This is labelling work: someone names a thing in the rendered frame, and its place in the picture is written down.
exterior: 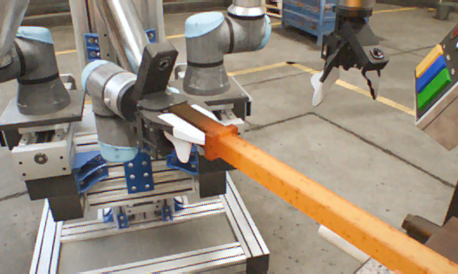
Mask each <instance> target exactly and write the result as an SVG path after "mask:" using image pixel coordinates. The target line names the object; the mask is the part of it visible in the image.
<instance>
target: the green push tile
mask: <svg viewBox="0 0 458 274"><path fill-rule="evenodd" d="M451 81H452V80H451V77H450V74H449V72H448V70H447V69H446V68H444V69H442V70H441V72H440V73H439V74H438V75H437V76H436V77H435V78H434V79H433V80H432V81H431V82H430V83H429V85H428V86H427V87H425V88H424V89H423V90H422V92H421V93H420V94H419V95H418V96H417V107H418V110H420V111H422V110H423V109H424V108H425V107H427V106H428V104H429V103H430V102H431V101H432V100H433V99H434V98H436V96H437V95H438V94H440V93H441V91H442V90H443V89H445V87H447V85H448V84H449V83H450V82H451Z"/></svg>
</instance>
